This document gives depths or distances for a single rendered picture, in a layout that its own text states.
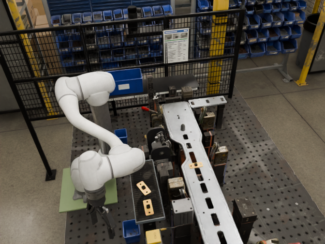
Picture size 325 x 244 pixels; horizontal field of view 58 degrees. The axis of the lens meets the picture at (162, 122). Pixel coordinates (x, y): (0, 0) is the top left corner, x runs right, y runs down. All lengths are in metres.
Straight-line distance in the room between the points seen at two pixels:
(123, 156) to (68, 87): 0.53
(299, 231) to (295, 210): 0.15
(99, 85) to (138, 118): 1.06
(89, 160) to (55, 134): 2.57
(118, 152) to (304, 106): 3.29
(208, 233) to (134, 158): 0.56
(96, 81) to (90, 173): 0.58
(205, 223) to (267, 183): 0.76
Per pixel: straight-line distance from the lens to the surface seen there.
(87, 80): 1.63
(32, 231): 2.98
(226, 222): 1.61
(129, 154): 1.29
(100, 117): 1.75
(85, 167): 1.24
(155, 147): 1.67
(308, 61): 4.52
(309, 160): 3.52
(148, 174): 1.57
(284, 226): 2.05
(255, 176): 2.23
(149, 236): 1.38
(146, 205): 1.44
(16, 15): 3.44
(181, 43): 2.46
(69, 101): 1.56
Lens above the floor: 2.37
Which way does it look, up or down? 40 degrees down
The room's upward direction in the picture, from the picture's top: 2 degrees counter-clockwise
